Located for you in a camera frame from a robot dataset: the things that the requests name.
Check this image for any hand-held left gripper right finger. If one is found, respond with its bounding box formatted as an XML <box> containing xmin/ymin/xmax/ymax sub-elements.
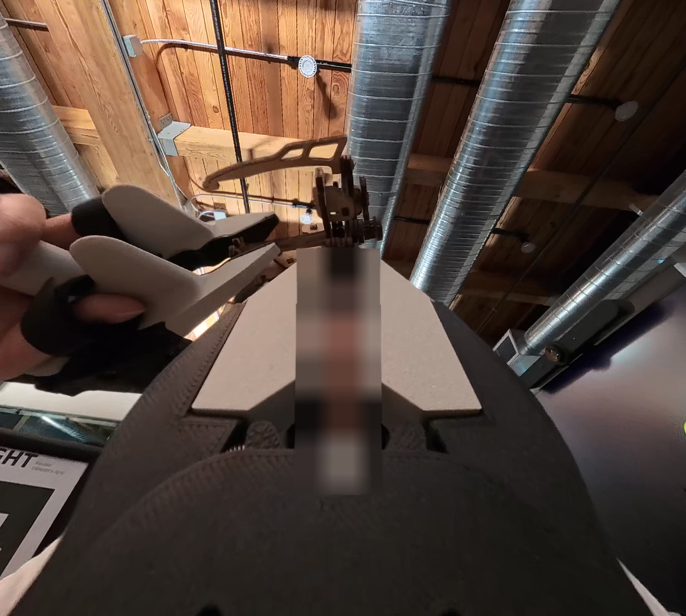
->
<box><xmin>382</xmin><ymin>257</ymin><xmax>482</xmax><ymax>417</ymax></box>

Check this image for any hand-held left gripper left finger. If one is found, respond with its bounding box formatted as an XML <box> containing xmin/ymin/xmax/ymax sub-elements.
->
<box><xmin>191</xmin><ymin>262</ymin><xmax>297</xmax><ymax>419</ymax></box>

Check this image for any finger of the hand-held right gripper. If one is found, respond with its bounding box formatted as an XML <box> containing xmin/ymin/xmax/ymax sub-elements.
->
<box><xmin>102</xmin><ymin>185</ymin><xmax>280</xmax><ymax>267</ymax></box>
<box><xmin>69</xmin><ymin>235</ymin><xmax>282</xmax><ymax>332</ymax></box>

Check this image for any wooden mechanical model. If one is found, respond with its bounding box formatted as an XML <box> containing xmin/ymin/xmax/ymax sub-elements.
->
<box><xmin>204</xmin><ymin>135</ymin><xmax>384</xmax><ymax>253</ymax></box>

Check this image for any silver ventilation duct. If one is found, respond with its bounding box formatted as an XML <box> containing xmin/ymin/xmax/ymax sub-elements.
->
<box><xmin>346</xmin><ymin>0</ymin><xmax>466</xmax><ymax>259</ymax></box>
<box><xmin>522</xmin><ymin>182</ymin><xmax>686</xmax><ymax>359</ymax></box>
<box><xmin>410</xmin><ymin>0</ymin><xmax>662</xmax><ymax>306</ymax></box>
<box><xmin>0</xmin><ymin>16</ymin><xmax>101</xmax><ymax>215</ymax></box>

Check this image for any black ceiling pipe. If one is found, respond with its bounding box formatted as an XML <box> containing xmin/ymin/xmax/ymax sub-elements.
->
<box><xmin>197</xmin><ymin>0</ymin><xmax>253</xmax><ymax>212</ymax></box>
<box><xmin>217</xmin><ymin>45</ymin><xmax>354</xmax><ymax>73</ymax></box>

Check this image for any framed black-white marker poster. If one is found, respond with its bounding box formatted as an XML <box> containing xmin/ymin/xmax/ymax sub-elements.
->
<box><xmin>0</xmin><ymin>428</ymin><xmax>91</xmax><ymax>582</ymax></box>

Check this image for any metal beam bracket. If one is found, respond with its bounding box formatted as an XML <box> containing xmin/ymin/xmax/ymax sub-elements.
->
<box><xmin>156</xmin><ymin>115</ymin><xmax>188</xmax><ymax>158</ymax></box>

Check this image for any person's right hand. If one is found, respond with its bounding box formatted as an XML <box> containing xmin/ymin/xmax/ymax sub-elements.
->
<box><xmin>0</xmin><ymin>193</ymin><xmax>146</xmax><ymax>381</ymax></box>

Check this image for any grey electrical conduit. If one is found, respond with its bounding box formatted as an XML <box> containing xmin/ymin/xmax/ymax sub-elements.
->
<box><xmin>75</xmin><ymin>0</ymin><xmax>185</xmax><ymax>204</ymax></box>

